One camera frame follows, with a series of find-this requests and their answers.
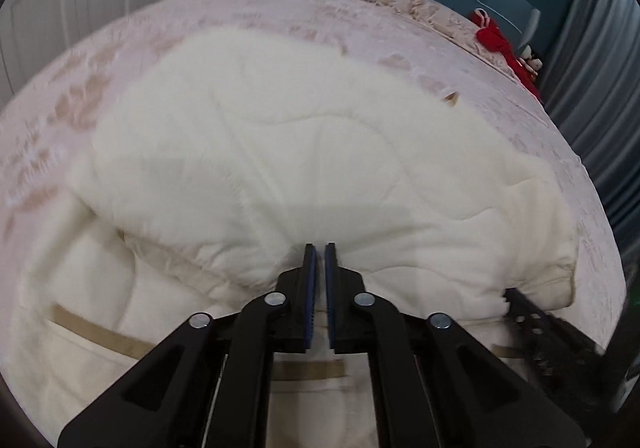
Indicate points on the pink floral bedspread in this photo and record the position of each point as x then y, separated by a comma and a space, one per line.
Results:
52, 119

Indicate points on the plush toy at bedside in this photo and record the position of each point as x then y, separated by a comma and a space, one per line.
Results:
531, 62

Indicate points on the grey-blue curtain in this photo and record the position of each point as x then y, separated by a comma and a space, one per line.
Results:
591, 91

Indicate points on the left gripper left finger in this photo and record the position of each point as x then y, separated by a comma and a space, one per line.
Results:
305, 297

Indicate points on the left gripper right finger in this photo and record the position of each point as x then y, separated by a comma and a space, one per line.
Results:
334, 300

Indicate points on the red garment on bed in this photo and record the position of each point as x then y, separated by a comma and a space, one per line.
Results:
490, 37

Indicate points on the cream quilted jacket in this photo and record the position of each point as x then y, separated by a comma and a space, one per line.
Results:
226, 158

